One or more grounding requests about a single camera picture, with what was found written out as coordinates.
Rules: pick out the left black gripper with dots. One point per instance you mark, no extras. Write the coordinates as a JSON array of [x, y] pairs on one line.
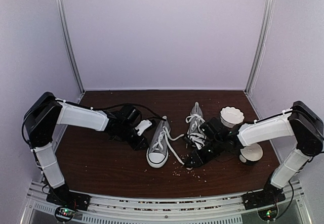
[[142, 141]]

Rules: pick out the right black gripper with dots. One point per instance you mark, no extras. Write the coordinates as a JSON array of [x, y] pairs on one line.
[[199, 160]]

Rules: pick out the grey sneaker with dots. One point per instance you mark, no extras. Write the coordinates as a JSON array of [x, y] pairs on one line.
[[195, 120], [158, 152]]

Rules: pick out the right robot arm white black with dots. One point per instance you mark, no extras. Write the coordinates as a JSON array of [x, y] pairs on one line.
[[299, 122]]

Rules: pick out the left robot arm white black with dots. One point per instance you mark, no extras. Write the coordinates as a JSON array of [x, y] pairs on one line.
[[40, 123]]

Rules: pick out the white fluted ceramic bowl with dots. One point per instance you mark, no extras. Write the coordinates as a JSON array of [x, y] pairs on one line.
[[231, 116]]

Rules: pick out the black and white bowl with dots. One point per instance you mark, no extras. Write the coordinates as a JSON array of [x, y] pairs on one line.
[[250, 155]]

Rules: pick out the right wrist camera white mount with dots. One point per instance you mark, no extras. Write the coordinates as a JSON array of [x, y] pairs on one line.
[[195, 140]]

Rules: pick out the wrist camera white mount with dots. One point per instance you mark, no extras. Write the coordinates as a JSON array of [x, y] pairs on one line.
[[195, 140], [143, 126]]

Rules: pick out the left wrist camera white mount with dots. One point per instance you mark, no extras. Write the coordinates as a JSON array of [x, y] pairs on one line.
[[143, 126]]

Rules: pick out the front aluminium rail frame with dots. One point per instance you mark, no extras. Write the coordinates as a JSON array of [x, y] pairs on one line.
[[213, 209]]

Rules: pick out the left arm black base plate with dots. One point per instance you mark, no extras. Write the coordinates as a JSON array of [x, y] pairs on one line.
[[72, 200]]

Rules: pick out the left aluminium frame post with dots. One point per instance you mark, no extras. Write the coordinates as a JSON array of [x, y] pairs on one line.
[[68, 46]]

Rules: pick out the aluminium frame post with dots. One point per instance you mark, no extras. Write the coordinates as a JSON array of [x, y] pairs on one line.
[[68, 46], [257, 60]]

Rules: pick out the right aluminium frame post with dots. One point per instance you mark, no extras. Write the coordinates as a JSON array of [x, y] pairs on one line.
[[257, 60]]

